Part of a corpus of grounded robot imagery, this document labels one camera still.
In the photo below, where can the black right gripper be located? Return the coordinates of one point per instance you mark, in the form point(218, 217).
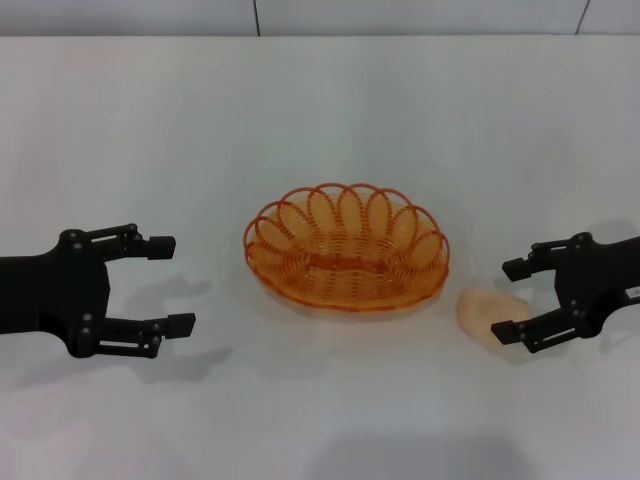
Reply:
point(600, 290)

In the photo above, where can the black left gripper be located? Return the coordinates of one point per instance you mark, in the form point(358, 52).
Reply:
point(50, 295)

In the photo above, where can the orange plastic woven basket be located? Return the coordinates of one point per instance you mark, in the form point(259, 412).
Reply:
point(345, 250)

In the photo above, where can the pale peach bread bun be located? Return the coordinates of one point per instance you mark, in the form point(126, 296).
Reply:
point(487, 310)

